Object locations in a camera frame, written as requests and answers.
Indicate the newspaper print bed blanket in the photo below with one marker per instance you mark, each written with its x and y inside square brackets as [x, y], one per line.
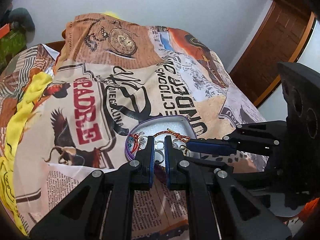
[110, 76]

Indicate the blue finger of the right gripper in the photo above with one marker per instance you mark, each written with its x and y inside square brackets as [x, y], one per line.
[207, 167]
[211, 146]

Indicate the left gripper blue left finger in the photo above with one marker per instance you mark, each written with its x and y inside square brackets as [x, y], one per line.
[119, 188]

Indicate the orange shoe box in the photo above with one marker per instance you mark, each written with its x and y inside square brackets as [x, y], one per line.
[4, 30]

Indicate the brown wooden door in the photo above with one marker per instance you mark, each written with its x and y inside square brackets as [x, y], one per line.
[280, 38]

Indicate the purple heart-shaped jewelry box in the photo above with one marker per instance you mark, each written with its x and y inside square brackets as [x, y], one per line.
[176, 126]

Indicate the yellow curved headrest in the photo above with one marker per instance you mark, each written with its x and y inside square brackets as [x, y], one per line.
[111, 14]

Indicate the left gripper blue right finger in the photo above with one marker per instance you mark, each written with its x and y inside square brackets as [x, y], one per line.
[185, 175]

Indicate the yellow cloth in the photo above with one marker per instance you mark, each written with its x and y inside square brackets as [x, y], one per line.
[13, 134]

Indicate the dark green plush pillow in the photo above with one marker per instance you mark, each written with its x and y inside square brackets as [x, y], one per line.
[20, 17]

